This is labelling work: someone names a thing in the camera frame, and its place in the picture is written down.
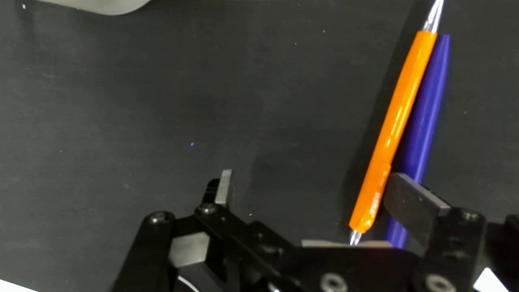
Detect orange pen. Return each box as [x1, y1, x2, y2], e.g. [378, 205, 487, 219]
[347, 0, 446, 249]

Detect blue pen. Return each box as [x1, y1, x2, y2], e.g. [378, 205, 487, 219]
[385, 33, 453, 250]

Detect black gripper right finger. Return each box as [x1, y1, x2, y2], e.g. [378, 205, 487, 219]
[381, 172, 519, 292]

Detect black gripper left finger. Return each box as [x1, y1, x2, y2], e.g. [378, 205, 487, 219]
[110, 167, 305, 292]

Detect white mug yellow inside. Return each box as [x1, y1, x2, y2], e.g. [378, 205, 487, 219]
[37, 0, 153, 17]

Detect black mat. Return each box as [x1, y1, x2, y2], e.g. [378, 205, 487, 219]
[0, 0, 519, 292]

